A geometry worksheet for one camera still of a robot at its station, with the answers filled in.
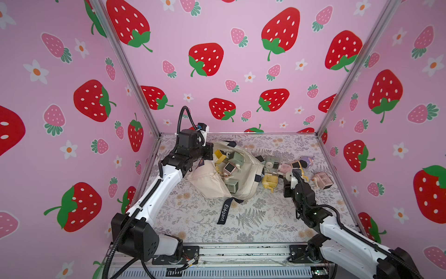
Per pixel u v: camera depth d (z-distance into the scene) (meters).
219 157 0.95
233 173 0.94
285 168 0.98
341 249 0.57
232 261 0.73
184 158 0.56
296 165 0.96
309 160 0.99
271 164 1.00
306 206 0.61
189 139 0.58
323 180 0.93
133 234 0.40
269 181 0.93
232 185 0.88
